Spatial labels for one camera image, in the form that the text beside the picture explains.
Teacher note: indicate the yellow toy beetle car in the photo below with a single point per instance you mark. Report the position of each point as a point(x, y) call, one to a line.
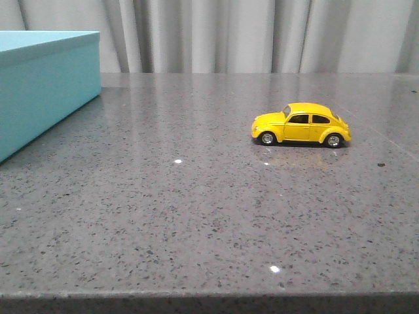
point(301, 122)

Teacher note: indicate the light blue open box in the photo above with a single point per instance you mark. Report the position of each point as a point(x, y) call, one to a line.
point(45, 76)

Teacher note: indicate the grey pleated curtain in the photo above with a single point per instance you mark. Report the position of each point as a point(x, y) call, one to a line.
point(235, 36)

